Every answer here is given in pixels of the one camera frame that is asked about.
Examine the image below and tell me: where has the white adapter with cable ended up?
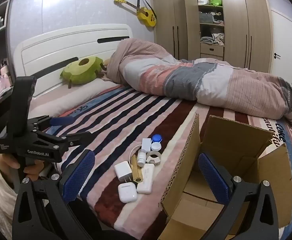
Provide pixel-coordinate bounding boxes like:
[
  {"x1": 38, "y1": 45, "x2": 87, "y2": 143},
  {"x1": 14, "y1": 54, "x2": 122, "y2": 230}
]
[{"x1": 129, "y1": 138, "x2": 151, "y2": 165}]

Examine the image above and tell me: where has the pink grey patchwork duvet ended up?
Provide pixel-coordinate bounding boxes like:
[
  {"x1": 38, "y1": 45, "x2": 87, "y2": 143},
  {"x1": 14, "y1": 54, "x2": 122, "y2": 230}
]
[{"x1": 106, "y1": 38, "x2": 292, "y2": 124}]

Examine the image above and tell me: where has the white earbuds case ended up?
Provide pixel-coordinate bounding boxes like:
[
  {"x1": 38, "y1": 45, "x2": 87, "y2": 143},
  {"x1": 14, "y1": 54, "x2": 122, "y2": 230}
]
[{"x1": 118, "y1": 182, "x2": 137, "y2": 203}]

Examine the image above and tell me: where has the cardboard box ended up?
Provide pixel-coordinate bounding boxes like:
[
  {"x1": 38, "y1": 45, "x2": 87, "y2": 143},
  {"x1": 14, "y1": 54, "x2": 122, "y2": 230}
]
[{"x1": 160, "y1": 116, "x2": 292, "y2": 239}]

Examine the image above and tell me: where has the white power bank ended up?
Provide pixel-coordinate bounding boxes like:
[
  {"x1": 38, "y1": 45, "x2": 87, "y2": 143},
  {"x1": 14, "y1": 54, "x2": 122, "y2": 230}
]
[{"x1": 137, "y1": 164, "x2": 154, "y2": 194}]

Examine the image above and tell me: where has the white pillow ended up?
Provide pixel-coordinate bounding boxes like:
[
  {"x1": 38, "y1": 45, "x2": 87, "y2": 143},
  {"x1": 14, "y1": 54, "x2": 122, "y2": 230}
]
[{"x1": 29, "y1": 79, "x2": 119, "y2": 118}]

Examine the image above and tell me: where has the white left sleeve forearm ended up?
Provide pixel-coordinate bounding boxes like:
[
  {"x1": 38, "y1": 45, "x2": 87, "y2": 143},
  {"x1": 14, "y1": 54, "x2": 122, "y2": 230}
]
[{"x1": 0, "y1": 154, "x2": 18, "y2": 240}]

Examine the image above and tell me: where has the white bed headboard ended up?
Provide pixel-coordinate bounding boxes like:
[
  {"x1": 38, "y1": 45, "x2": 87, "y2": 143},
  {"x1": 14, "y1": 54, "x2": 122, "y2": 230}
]
[{"x1": 13, "y1": 24, "x2": 133, "y2": 98}]

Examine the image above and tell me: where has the green avocado plush toy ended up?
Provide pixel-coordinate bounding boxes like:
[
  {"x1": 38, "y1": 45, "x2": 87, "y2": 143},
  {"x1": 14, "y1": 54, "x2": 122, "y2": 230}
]
[{"x1": 60, "y1": 56, "x2": 106, "y2": 88}]

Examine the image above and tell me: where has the person's left hand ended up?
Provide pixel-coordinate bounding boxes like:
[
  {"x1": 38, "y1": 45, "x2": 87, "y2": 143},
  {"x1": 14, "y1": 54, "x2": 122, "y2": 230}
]
[{"x1": 0, "y1": 154, "x2": 44, "y2": 183}]

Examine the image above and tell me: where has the small white bottle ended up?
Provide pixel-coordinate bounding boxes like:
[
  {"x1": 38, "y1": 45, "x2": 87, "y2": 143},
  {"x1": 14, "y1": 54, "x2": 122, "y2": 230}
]
[{"x1": 137, "y1": 149, "x2": 146, "y2": 167}]

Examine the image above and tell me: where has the beige tape roll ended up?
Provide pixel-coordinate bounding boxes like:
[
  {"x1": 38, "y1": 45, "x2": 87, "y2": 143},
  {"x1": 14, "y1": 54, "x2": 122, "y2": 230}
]
[{"x1": 146, "y1": 151, "x2": 161, "y2": 166}]

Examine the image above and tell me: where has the white door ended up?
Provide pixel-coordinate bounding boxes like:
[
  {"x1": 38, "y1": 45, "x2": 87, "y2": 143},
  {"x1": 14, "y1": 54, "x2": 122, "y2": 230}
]
[{"x1": 271, "y1": 10, "x2": 292, "y2": 83}]

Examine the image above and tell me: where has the wooden wardrobe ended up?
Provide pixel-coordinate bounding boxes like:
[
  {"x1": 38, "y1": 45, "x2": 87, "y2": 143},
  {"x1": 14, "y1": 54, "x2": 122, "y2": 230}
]
[{"x1": 152, "y1": 0, "x2": 273, "y2": 73}]

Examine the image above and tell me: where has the striped bed blanket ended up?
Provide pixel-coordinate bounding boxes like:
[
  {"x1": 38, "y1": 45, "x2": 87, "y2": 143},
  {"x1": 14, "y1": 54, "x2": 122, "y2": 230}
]
[{"x1": 28, "y1": 84, "x2": 292, "y2": 240}]

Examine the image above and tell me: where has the yellow ukulele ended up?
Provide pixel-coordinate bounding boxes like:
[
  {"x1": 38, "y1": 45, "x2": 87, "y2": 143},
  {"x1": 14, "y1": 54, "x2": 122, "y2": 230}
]
[{"x1": 114, "y1": 0, "x2": 157, "y2": 28}]

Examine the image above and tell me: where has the white wall charger plug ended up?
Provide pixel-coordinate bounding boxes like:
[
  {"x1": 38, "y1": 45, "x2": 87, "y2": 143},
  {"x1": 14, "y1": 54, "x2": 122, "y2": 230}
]
[{"x1": 114, "y1": 161, "x2": 132, "y2": 182}]

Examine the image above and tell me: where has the folded clothes pile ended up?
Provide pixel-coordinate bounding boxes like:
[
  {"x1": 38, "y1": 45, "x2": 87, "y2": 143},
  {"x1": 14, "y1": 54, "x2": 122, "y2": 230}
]
[{"x1": 201, "y1": 33, "x2": 224, "y2": 46}]

